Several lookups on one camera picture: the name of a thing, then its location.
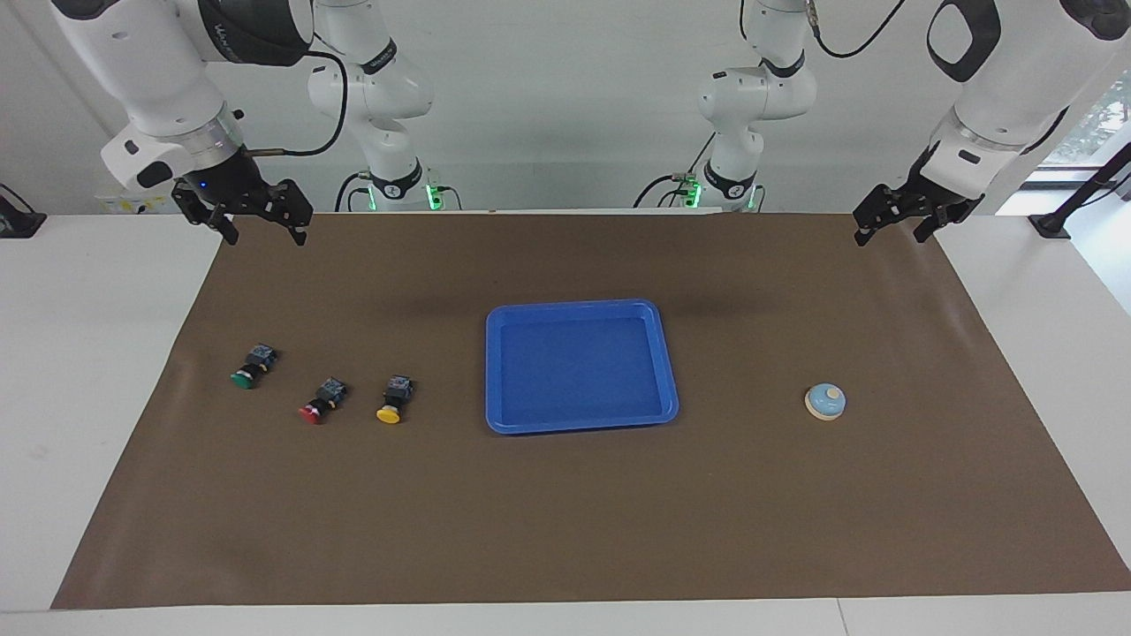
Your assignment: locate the red push button switch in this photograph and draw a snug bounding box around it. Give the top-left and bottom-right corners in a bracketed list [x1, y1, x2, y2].
[299, 377, 348, 426]

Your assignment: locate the blue plastic tray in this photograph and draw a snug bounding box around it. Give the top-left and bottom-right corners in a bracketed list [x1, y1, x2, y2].
[484, 299, 680, 435]

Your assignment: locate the black angled stand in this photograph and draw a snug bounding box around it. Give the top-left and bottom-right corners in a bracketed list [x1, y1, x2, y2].
[1028, 141, 1131, 241]

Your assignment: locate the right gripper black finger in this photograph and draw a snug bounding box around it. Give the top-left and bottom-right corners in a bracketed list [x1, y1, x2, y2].
[265, 179, 315, 247]
[172, 185, 239, 246]

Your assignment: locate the light blue desk bell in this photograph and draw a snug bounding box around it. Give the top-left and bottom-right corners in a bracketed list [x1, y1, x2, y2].
[804, 382, 847, 422]

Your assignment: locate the yellow labelled white box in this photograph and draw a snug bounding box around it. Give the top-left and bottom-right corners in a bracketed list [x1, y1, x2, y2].
[95, 193, 173, 215]

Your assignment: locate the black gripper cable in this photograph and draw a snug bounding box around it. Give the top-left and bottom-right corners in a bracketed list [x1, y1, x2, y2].
[808, 0, 908, 60]
[240, 49, 351, 158]

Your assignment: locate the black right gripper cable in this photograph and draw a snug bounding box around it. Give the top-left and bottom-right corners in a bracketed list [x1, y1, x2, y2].
[240, 49, 351, 158]

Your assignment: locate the green push button switch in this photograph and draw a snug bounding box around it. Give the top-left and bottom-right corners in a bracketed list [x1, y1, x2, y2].
[230, 344, 279, 390]

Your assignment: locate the yellow push button switch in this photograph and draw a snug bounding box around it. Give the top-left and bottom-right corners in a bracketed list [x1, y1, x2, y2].
[376, 375, 416, 425]

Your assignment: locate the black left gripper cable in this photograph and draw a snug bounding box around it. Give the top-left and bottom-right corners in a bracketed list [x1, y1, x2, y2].
[808, 0, 908, 60]

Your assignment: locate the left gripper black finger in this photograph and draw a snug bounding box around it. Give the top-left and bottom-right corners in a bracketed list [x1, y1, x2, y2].
[914, 196, 984, 244]
[853, 184, 924, 247]

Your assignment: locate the brown table mat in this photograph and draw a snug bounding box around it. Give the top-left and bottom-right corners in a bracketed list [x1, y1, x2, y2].
[50, 212, 1131, 610]

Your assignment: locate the window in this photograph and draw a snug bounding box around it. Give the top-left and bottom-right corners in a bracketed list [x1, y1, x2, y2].
[1043, 75, 1131, 170]

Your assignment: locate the black base cable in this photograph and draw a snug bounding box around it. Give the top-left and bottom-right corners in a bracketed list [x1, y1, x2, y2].
[632, 132, 717, 209]
[334, 170, 376, 213]

